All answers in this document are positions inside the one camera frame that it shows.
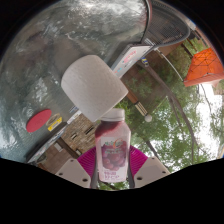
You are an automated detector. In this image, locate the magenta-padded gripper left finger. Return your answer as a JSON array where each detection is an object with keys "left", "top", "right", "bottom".
[{"left": 54, "top": 146, "right": 100, "bottom": 189}]

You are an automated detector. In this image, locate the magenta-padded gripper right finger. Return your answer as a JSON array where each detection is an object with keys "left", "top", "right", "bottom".
[{"left": 127, "top": 145, "right": 172, "bottom": 189}]

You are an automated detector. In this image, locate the orange canopy tent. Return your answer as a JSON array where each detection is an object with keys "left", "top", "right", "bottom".
[{"left": 183, "top": 47, "right": 224, "bottom": 88}]

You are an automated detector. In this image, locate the wooden lamp post with globe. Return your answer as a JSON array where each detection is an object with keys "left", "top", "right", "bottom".
[{"left": 126, "top": 91, "right": 154, "bottom": 124}]

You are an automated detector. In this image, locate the yellow card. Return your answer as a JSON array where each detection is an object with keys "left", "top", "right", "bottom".
[{"left": 46, "top": 114, "right": 63, "bottom": 132}]

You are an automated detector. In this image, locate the flat round red coaster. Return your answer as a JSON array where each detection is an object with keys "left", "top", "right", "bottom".
[{"left": 25, "top": 108, "right": 53, "bottom": 134}]

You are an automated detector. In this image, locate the blue yellow striped cone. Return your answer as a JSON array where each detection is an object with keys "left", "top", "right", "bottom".
[{"left": 140, "top": 57, "right": 150, "bottom": 68}]

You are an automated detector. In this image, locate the white cup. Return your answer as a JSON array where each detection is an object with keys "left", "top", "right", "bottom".
[{"left": 60, "top": 54, "right": 129, "bottom": 123}]

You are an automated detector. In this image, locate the pink drink bottle white cap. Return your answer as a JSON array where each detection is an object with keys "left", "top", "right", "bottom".
[{"left": 94, "top": 108, "right": 132, "bottom": 184}]

